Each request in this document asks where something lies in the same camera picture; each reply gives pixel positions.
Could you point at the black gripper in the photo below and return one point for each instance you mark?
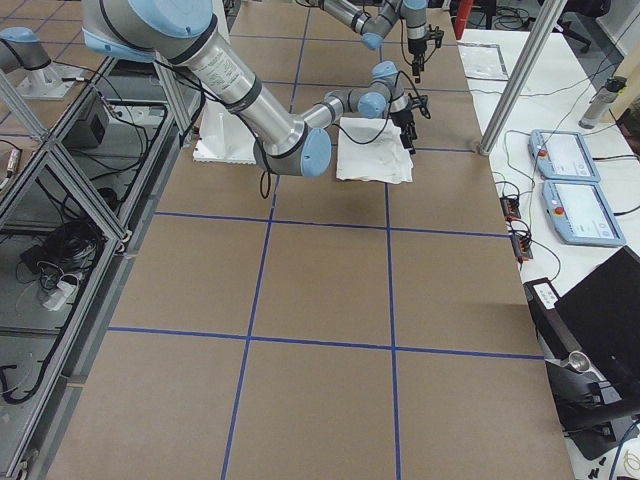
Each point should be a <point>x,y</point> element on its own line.
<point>401,119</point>
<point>414,48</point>

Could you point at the white printed t-shirt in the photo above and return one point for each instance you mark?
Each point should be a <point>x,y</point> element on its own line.
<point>371,150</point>

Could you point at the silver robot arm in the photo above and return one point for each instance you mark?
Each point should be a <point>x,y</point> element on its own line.
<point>186,34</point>
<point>373,30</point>

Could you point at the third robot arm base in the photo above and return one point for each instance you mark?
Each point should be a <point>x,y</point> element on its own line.
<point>21,49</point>

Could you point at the white paper sheet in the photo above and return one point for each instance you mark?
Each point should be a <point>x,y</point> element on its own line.
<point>482,61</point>

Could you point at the red fire extinguisher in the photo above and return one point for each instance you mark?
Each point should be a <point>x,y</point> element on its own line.
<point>462,16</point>

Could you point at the upper orange connector board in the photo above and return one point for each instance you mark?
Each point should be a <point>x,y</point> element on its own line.
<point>510,207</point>

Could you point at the orange connector board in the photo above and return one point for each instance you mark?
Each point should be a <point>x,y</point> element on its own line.
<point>521,245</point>
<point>510,207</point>

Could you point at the upper blue teach pendant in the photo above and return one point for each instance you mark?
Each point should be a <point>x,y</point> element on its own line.
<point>562,155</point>

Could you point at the blue teach pendant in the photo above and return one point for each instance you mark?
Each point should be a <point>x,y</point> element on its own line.
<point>580,214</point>
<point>562,155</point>

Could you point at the lower orange connector board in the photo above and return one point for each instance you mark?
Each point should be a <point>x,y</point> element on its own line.
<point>521,245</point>

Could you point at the lower blue teach pendant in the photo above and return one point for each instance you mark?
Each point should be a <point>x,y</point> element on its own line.
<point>580,214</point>

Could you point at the grey water bottle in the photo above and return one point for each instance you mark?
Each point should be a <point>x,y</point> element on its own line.
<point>602,101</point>

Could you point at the white power strip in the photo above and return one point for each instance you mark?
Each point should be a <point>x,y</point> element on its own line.
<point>59,296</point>

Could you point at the aluminium frame post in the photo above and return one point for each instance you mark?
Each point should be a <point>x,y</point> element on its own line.
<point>537,38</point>

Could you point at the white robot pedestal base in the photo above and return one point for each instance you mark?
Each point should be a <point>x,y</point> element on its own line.
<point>223,138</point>

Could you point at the aluminium side frame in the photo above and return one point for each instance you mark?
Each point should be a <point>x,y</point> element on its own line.
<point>79,206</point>

